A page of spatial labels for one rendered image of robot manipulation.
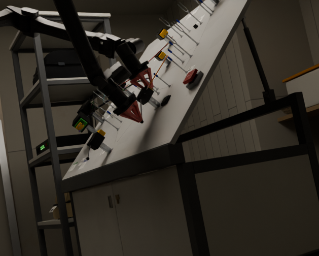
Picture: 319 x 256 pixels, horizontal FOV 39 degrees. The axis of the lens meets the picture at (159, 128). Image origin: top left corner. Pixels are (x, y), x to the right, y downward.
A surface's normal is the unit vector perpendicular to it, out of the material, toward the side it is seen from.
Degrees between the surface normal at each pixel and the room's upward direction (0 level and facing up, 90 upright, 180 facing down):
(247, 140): 90
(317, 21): 90
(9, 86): 90
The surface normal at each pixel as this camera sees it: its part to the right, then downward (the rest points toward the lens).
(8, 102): 0.36, -0.18
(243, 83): -0.91, 0.11
